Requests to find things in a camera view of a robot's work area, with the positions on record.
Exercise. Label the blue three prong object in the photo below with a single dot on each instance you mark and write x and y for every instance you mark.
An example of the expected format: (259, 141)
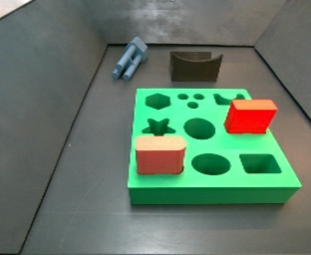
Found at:
(135, 55)

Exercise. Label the green shape sorter board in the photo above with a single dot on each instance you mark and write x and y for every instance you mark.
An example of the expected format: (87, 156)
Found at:
(227, 168)

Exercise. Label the black curved fixture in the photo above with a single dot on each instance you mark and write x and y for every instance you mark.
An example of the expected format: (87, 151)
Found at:
(194, 66)

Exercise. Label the dull red rounded block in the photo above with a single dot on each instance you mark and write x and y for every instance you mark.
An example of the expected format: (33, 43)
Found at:
(159, 154)

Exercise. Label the bright red rectangular block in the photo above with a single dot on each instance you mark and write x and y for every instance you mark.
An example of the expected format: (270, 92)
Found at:
(250, 116)

